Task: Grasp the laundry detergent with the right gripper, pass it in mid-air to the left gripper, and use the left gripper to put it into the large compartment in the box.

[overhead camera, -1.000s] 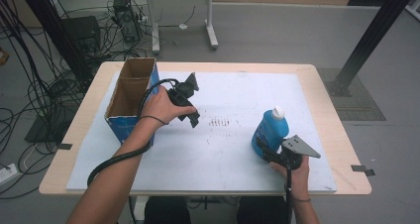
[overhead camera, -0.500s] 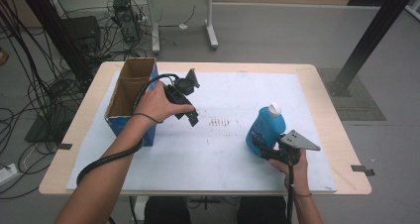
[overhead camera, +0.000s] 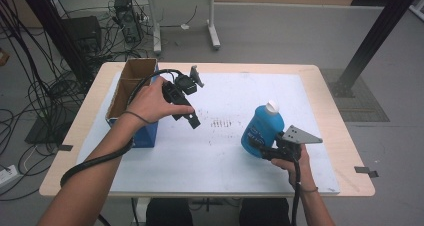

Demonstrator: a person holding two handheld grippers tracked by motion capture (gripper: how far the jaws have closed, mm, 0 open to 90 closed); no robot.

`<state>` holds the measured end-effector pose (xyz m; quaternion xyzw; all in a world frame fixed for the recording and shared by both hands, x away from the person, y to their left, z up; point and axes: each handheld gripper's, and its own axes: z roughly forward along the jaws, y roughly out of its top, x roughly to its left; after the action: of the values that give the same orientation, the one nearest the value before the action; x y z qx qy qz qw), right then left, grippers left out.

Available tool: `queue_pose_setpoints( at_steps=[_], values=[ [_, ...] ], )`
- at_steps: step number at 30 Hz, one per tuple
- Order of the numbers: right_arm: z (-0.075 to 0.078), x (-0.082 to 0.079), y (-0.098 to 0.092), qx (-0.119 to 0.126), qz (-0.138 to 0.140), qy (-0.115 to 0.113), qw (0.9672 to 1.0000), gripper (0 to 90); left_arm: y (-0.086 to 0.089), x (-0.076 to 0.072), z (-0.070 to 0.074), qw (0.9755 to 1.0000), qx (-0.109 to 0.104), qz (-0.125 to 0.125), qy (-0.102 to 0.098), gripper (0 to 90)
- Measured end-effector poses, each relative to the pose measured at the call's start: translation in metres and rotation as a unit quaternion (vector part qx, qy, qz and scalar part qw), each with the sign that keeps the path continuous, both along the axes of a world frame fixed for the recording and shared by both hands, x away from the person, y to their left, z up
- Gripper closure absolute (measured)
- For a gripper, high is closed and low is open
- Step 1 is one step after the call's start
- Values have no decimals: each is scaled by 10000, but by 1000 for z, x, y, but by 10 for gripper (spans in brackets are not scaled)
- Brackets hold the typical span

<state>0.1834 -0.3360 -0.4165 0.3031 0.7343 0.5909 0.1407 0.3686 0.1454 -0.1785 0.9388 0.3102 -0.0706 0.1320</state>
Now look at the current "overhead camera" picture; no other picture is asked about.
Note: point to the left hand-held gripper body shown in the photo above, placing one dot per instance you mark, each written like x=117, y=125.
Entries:
x=175, y=92

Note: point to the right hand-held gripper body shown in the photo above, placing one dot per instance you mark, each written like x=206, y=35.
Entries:
x=288, y=146

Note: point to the blue bottle with white cap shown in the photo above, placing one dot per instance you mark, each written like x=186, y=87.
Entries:
x=263, y=126

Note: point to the blue cardboard box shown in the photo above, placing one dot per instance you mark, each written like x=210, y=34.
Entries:
x=146, y=136

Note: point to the person's left hand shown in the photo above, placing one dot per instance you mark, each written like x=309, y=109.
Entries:
x=150, y=104

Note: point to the person's right hand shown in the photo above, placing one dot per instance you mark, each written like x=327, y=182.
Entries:
x=300, y=172

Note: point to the black wrist band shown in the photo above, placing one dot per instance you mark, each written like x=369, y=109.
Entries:
x=136, y=116
x=310, y=190

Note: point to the white table mat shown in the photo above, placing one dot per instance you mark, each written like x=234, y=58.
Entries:
x=216, y=166

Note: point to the person's right leg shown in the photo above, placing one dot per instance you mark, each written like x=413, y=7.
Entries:
x=263, y=212

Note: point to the person's leg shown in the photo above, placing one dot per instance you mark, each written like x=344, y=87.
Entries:
x=168, y=212
x=263, y=212

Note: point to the white desk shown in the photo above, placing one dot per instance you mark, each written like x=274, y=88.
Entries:
x=156, y=26

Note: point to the black tape strip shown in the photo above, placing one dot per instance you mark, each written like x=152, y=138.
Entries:
x=65, y=147
x=365, y=171

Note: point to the black computer tower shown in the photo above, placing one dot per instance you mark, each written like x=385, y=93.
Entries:
x=128, y=19

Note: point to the person's left leg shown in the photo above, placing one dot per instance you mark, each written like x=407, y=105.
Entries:
x=168, y=212

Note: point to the black equipment case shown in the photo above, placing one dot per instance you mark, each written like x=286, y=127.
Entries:
x=81, y=32

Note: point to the black metal stand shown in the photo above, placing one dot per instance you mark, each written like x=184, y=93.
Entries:
x=376, y=32
x=56, y=29

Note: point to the black floor plate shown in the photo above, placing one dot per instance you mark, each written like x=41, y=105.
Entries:
x=43, y=132

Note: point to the white power strip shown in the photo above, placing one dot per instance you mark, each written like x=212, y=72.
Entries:
x=7, y=176

